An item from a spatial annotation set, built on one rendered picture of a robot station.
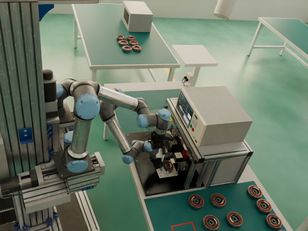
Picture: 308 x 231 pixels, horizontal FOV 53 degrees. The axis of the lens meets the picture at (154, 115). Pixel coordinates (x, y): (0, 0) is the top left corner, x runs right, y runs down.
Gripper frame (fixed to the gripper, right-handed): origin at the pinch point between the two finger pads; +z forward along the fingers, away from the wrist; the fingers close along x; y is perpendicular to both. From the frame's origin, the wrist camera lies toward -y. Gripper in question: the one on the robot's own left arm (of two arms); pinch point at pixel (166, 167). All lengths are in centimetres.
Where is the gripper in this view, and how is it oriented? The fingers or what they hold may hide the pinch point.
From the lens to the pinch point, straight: 246.3
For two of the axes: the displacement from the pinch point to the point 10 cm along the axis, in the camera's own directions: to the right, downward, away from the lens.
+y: -9.0, 4.4, 0.3
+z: 3.3, 6.2, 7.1
